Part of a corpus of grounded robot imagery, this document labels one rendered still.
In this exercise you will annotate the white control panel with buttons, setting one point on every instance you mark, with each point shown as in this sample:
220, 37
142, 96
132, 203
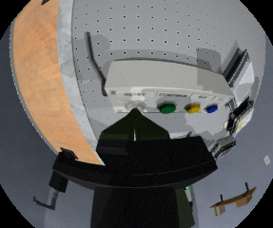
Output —
157, 86

